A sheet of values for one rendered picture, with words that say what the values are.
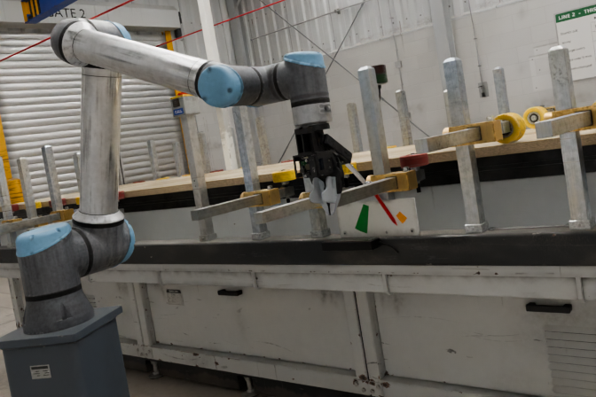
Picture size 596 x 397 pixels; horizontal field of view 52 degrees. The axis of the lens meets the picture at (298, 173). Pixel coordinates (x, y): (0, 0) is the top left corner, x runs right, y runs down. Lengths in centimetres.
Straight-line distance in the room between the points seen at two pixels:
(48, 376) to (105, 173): 57
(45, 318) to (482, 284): 115
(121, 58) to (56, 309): 71
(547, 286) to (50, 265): 128
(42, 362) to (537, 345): 136
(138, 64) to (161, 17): 957
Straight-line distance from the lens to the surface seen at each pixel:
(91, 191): 188
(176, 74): 142
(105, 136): 184
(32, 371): 185
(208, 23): 351
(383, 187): 160
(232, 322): 261
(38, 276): 181
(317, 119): 137
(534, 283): 161
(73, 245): 184
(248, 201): 192
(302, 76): 138
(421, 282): 173
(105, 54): 159
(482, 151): 174
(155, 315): 300
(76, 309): 182
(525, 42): 923
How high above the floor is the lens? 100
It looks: 3 degrees down
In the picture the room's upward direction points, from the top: 9 degrees counter-clockwise
